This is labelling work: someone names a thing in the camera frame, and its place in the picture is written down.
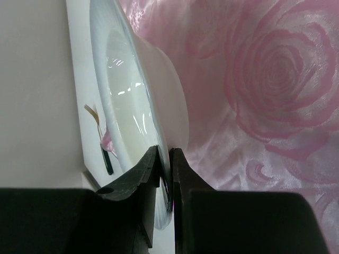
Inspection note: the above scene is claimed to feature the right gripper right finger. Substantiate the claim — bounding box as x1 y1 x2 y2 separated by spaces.
169 148 328 253

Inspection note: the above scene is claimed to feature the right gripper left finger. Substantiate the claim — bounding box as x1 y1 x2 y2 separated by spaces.
1 146 159 253

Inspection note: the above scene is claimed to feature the gold fork green handle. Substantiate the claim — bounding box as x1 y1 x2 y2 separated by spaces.
84 104 114 175

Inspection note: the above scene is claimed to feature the white ceramic bowl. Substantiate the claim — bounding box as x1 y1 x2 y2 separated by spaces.
90 1 189 230

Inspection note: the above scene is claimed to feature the pink satin cloth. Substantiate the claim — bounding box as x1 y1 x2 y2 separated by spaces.
100 0 339 254

